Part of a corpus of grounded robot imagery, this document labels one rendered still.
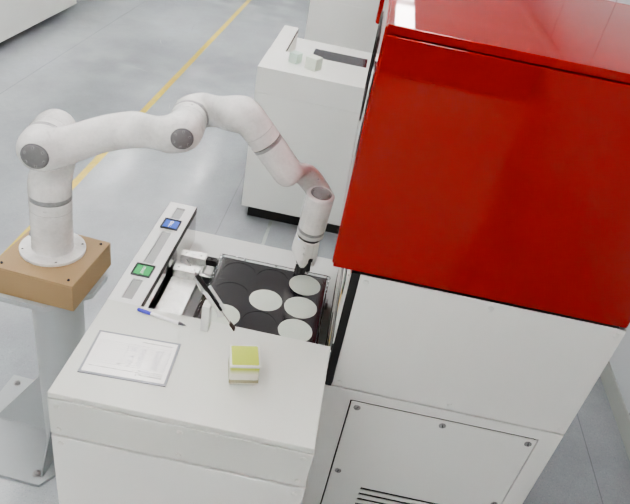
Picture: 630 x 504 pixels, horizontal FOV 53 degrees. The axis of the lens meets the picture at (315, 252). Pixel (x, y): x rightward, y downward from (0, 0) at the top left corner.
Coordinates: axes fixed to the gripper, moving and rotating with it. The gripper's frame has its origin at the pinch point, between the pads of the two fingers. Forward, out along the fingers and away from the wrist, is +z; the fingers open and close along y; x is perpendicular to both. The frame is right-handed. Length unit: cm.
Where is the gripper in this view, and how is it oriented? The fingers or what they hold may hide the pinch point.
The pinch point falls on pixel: (300, 269)
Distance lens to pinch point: 203.8
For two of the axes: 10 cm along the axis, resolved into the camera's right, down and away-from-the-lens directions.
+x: 9.2, -0.7, 3.7
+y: 3.2, 6.9, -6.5
